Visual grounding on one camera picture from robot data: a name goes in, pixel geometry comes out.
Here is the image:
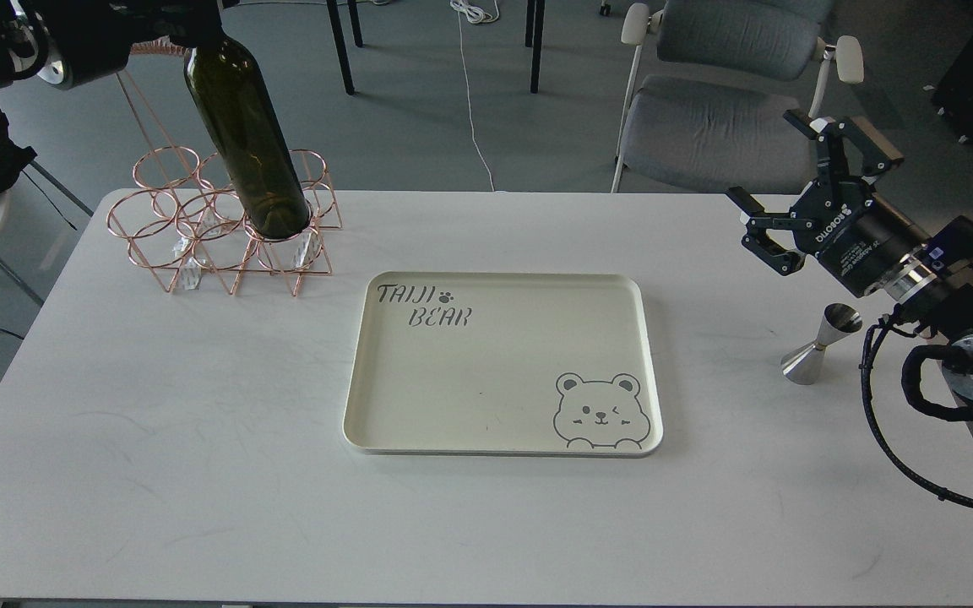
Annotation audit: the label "cream bear serving tray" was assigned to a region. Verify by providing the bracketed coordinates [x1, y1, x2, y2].
[343, 272, 664, 457]

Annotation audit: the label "white floor cable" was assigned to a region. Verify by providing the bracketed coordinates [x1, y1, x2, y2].
[450, 0, 502, 193]

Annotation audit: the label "steel double jigger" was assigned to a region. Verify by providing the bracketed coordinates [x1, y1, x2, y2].
[780, 303, 862, 385]

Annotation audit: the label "copper wire bottle rack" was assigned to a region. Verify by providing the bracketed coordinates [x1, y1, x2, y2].
[104, 34, 344, 298]

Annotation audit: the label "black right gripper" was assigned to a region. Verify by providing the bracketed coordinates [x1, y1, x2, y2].
[725, 109, 933, 297]

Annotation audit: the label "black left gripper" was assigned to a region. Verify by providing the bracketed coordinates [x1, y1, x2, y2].
[35, 1, 226, 90]

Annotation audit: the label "dark green wine bottle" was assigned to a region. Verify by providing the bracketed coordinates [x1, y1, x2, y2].
[184, 32, 312, 240]

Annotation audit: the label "black table legs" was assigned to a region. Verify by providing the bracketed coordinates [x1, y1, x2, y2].
[324, 0, 546, 96]

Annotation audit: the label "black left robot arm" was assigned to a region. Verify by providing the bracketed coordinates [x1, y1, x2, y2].
[0, 1, 236, 90]

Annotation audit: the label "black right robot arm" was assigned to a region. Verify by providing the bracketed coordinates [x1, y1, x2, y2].
[726, 109, 973, 509]

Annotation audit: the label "grey office chair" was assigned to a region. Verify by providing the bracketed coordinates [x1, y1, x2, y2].
[611, 1, 864, 195]

